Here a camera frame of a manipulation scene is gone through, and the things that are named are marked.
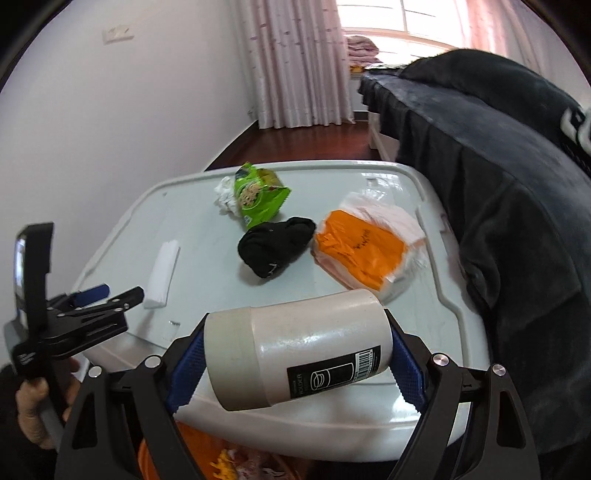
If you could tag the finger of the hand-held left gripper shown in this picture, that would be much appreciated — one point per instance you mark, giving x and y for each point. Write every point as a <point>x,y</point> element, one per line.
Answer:
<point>92,293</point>
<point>124,300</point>

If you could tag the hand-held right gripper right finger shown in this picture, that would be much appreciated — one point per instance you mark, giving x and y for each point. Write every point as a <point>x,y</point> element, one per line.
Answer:
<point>408,374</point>

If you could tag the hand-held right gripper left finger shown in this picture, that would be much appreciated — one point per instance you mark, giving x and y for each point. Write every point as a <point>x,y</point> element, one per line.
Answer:
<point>187,374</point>

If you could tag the orange plastic bucket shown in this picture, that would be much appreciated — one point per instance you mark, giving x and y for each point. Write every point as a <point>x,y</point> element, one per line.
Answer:
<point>189,452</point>

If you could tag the white cylindrical container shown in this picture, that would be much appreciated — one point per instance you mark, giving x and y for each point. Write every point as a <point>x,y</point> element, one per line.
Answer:
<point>300,341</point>

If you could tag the person's left hand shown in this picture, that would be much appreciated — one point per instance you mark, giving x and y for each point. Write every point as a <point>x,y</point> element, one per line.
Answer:
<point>30,410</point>

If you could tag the orange toy dinosaur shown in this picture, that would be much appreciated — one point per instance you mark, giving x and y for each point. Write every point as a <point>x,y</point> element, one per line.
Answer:
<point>222,466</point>

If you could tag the orange plastic bag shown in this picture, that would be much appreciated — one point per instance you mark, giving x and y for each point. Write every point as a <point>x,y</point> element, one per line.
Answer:
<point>360,244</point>

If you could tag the crumpled white tissue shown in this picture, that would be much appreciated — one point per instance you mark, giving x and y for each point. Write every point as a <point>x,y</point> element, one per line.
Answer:
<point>226,196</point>

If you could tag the black sock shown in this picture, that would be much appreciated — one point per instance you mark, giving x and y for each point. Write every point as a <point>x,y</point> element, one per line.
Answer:
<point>274,247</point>

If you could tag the green snack bag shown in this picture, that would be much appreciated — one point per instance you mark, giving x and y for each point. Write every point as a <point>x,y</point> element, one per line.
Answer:
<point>256,196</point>

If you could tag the bed with dark blanket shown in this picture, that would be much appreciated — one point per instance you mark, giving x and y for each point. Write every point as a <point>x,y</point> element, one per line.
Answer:
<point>531,230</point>

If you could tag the dark grey blanket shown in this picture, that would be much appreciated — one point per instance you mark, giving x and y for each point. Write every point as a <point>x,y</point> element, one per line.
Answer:
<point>415,129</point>

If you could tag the pink dotted curtain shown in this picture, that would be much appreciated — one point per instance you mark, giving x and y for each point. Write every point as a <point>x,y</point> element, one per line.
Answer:
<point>498,23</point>
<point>300,60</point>

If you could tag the stack of folded quilts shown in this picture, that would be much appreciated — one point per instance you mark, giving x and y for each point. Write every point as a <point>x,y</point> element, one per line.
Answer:
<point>362,50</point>

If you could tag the window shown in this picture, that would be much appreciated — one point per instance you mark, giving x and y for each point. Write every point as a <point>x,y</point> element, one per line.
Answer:
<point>401,18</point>

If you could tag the white wall socket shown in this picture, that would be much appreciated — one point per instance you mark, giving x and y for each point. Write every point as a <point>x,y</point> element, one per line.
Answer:
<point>117,34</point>

